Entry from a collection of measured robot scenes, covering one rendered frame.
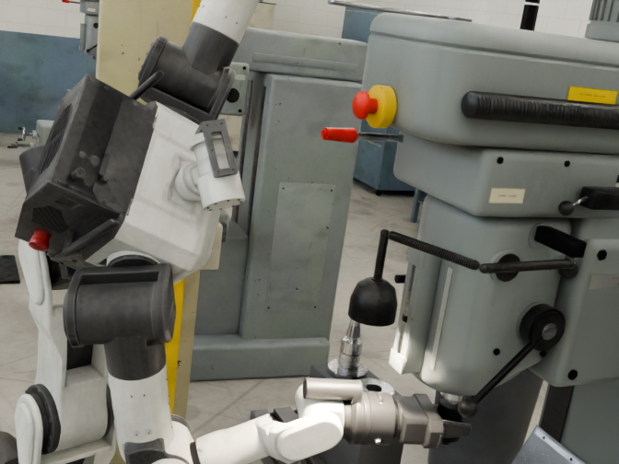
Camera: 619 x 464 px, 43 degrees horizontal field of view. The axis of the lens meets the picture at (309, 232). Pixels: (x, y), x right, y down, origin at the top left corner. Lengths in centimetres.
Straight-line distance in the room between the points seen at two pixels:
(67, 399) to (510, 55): 107
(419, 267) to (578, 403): 61
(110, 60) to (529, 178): 186
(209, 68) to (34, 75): 874
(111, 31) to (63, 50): 734
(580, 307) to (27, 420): 106
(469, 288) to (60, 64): 910
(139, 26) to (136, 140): 153
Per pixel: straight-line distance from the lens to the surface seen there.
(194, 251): 123
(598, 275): 129
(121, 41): 274
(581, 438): 171
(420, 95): 106
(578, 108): 111
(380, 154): 858
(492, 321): 122
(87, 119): 122
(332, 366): 175
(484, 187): 110
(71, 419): 166
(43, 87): 1009
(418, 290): 122
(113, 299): 116
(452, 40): 104
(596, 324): 133
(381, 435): 133
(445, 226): 122
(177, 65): 136
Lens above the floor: 188
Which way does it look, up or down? 16 degrees down
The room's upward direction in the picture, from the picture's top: 8 degrees clockwise
